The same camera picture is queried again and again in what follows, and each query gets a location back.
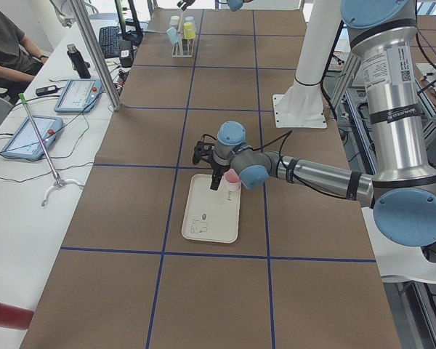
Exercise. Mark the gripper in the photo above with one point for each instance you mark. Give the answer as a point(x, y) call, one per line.
point(184, 3)
point(219, 167)

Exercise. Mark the pink plastic cup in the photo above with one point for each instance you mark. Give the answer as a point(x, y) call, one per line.
point(232, 180)

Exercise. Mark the white plastic cup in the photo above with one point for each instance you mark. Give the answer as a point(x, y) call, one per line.
point(174, 21)

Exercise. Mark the yellow plastic cup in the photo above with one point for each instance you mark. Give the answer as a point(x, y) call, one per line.
point(189, 31)

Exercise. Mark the light blue cup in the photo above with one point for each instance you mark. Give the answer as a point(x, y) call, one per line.
point(173, 35)

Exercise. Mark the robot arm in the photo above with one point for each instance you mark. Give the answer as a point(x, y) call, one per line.
point(402, 191)
point(233, 5)

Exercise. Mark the white plastic tray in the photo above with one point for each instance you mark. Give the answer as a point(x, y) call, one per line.
point(211, 215)

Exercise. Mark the black monitor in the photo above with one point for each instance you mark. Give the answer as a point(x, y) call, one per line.
point(130, 29)

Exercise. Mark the black label box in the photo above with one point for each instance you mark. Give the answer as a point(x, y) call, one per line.
point(125, 53)

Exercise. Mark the black keyboard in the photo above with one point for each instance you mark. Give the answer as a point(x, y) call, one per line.
point(109, 41)

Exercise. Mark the black insulated bottle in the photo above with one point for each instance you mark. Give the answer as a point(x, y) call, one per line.
point(78, 62)

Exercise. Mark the far teach pendant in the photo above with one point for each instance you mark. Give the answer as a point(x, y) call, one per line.
point(79, 95)

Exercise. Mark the teach pendant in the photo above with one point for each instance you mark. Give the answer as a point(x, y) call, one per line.
point(24, 143)
point(79, 95)

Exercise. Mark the seated person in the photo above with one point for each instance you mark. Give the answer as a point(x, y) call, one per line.
point(20, 59)

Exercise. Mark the near teach pendant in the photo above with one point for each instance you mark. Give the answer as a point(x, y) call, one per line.
point(24, 143)

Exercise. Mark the white chair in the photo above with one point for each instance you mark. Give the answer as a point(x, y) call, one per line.
point(396, 263)

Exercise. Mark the red bottle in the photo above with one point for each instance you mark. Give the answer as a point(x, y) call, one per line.
point(12, 317)

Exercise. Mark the white wire cup rack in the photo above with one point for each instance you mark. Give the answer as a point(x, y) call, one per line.
point(185, 48)

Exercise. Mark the aluminium frame post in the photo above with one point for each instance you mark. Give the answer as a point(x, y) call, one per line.
point(95, 52)

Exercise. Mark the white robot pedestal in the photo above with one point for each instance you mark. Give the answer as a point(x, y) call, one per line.
point(302, 104)

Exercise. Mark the green handled reach grabber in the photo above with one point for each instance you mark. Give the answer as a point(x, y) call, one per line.
point(58, 181)

